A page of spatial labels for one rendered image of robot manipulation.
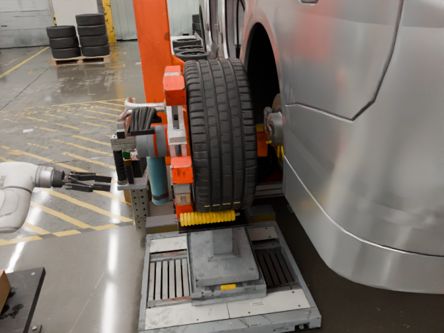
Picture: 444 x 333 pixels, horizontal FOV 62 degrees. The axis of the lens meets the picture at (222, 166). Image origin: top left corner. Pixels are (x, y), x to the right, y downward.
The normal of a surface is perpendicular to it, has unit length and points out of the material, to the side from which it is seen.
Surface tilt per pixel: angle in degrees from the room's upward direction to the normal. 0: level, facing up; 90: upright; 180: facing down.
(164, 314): 0
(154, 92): 90
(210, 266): 0
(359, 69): 90
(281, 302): 0
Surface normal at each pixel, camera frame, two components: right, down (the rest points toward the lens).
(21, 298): -0.04, -0.90
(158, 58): 0.14, 0.42
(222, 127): 0.11, -0.02
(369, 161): -0.85, 0.29
